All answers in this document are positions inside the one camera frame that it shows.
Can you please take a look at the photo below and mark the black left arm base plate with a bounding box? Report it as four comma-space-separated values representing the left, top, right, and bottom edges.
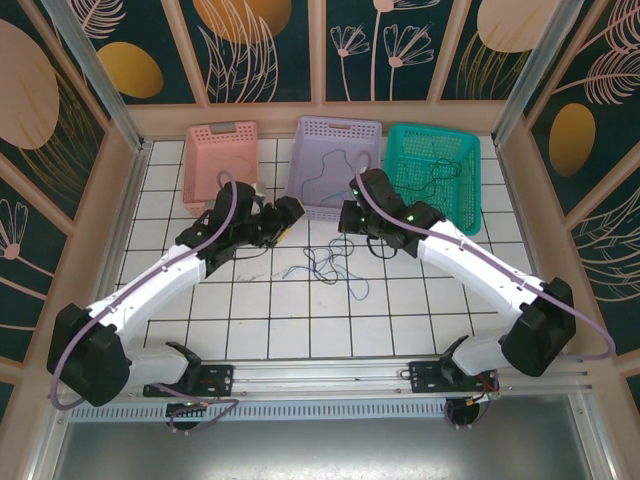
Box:
143, 363, 236, 399

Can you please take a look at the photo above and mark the slotted grey cable duct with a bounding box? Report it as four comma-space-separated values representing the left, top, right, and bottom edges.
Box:
67, 402, 451, 424

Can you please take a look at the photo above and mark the black camera cable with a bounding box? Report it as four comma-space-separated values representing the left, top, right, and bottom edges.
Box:
233, 243, 272, 262
366, 236, 402, 262

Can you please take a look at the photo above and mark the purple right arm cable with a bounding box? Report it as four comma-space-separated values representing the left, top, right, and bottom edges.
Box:
351, 150, 617, 431

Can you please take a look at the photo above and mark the teal plastic basket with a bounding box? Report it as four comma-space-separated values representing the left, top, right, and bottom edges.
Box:
378, 123, 482, 239

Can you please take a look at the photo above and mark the black left camera cable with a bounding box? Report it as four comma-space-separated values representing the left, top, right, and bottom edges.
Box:
233, 243, 272, 262

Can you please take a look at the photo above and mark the pink plastic basket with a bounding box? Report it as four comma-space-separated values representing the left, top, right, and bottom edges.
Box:
180, 120, 262, 219

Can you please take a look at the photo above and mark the reflective metal sheet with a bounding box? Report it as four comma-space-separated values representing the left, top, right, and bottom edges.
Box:
27, 419, 619, 480

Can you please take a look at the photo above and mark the black right camera cable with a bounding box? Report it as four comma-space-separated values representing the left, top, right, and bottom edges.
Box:
366, 236, 402, 262

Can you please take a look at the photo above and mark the aluminium frame post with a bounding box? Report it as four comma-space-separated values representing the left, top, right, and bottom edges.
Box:
39, 0, 154, 156
490, 0, 586, 147

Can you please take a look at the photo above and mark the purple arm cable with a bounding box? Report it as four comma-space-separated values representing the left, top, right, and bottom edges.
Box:
351, 150, 617, 431
49, 169, 241, 435

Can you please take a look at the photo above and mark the thin tan cable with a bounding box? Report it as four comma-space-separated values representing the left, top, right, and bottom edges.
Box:
214, 152, 256, 176

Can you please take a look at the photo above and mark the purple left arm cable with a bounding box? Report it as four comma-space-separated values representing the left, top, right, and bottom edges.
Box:
49, 169, 241, 435

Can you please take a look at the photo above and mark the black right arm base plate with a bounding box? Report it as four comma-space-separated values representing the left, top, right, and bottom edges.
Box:
408, 359, 501, 396

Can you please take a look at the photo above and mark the thin black cable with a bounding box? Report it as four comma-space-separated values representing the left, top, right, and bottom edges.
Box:
392, 169, 451, 202
302, 244, 351, 287
429, 157, 467, 181

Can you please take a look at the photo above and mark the purple plastic basket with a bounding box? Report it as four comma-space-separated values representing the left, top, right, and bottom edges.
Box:
284, 115, 384, 224

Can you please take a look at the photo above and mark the aluminium mounting rail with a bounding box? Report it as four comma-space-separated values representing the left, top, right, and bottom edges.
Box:
47, 352, 594, 401

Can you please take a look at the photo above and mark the thin blue cable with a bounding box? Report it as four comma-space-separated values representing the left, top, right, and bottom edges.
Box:
324, 233, 357, 271
281, 259, 372, 305
298, 146, 362, 200

